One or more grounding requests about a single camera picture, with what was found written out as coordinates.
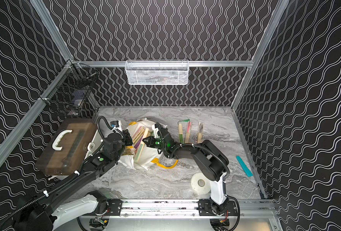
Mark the teal folding fan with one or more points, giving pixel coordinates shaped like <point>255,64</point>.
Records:
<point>244,167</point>

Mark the grey paper folding fan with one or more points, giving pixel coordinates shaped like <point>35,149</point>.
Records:
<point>200,131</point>

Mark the brown lidded storage box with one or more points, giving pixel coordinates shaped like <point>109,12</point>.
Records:
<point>68,148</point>

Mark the white wire wall basket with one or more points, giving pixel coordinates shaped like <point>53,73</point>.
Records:
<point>157,72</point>

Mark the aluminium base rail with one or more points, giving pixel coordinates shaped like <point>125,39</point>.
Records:
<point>92,207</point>

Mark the black wire wall basket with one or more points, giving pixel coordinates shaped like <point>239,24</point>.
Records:
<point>72,92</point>

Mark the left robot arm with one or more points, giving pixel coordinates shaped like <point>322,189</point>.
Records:
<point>36,214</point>

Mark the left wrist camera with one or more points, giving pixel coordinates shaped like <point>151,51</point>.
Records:
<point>116,125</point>

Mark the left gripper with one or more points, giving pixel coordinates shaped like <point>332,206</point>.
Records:
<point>127,138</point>

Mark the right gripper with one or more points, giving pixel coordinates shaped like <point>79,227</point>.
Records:
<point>150,142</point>

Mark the white tape roll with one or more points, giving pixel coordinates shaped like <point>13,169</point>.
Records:
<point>200,183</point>

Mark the purple paper folding fan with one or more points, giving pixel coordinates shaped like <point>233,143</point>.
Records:
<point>138,135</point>

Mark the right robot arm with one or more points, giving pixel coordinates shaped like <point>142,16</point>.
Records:
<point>210,160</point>

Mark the green paper folding fan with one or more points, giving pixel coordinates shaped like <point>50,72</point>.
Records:
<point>183,128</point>

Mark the white tote bag yellow handles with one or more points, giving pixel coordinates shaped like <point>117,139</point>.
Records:
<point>149,156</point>

